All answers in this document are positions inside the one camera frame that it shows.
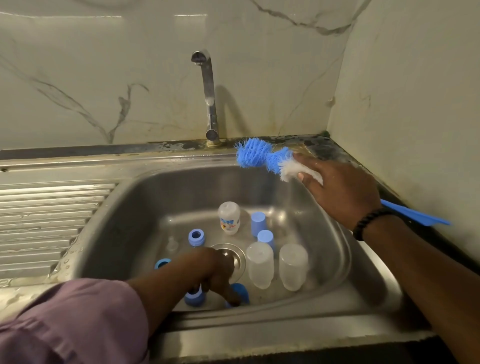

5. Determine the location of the person's right hand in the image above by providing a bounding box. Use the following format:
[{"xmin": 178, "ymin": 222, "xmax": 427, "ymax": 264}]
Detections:
[{"xmin": 292, "ymin": 153, "xmax": 384, "ymax": 231}]

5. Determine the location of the person's left hand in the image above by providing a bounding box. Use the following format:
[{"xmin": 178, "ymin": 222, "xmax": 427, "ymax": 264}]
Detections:
[{"xmin": 183, "ymin": 247, "xmax": 245, "ymax": 307}]

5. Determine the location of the dark blue dome cap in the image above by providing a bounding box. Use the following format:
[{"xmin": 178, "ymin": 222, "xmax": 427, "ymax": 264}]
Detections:
[{"xmin": 225, "ymin": 282, "xmax": 251, "ymax": 309}]

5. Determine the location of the translucent bottle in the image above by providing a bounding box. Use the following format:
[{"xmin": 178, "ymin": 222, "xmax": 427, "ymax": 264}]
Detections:
[
  {"xmin": 278, "ymin": 243, "xmax": 310, "ymax": 292},
  {"xmin": 246, "ymin": 241, "xmax": 276, "ymax": 290}
]

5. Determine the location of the cartoon print baby bottle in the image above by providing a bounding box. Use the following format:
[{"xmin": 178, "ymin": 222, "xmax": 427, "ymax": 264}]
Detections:
[{"xmin": 217, "ymin": 201, "xmax": 242, "ymax": 236}]

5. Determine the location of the blue cylindrical bottle cap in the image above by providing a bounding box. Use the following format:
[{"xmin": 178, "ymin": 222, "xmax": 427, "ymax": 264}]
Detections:
[
  {"xmin": 250, "ymin": 211, "xmax": 268, "ymax": 237},
  {"xmin": 256, "ymin": 228, "xmax": 276, "ymax": 249}
]

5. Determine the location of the translucent bottle front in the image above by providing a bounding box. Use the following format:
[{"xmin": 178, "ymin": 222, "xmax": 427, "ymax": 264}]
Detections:
[{"xmin": 278, "ymin": 243, "xmax": 310, "ymax": 292}]

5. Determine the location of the blue and white bottle brush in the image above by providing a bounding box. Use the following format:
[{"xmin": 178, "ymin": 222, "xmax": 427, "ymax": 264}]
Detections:
[{"xmin": 235, "ymin": 137, "xmax": 453, "ymax": 228}]

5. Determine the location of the person's right forearm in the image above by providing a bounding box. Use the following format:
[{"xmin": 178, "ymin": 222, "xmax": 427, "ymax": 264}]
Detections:
[{"xmin": 363, "ymin": 216, "xmax": 480, "ymax": 364}]

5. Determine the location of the person's left forearm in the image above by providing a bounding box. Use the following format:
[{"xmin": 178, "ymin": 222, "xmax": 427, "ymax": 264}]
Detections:
[{"xmin": 126, "ymin": 255, "xmax": 204, "ymax": 335}]

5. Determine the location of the metal sink drain strainer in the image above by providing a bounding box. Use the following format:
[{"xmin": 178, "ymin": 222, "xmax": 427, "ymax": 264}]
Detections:
[{"xmin": 212, "ymin": 242, "xmax": 248, "ymax": 285}]

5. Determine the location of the pink shirt sleeve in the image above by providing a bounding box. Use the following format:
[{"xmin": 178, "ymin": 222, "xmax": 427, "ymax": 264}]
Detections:
[{"xmin": 0, "ymin": 277, "xmax": 151, "ymax": 364}]

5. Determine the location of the chrome sink faucet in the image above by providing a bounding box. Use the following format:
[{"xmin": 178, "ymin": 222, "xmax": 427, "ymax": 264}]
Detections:
[{"xmin": 190, "ymin": 50, "xmax": 222, "ymax": 146}]

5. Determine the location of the stainless steel sink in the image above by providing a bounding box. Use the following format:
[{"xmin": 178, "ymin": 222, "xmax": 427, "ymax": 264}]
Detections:
[{"xmin": 0, "ymin": 142, "xmax": 436, "ymax": 364}]

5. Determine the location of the black bead bracelet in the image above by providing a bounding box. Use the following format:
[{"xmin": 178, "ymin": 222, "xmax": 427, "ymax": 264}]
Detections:
[{"xmin": 352, "ymin": 207, "xmax": 395, "ymax": 242}]

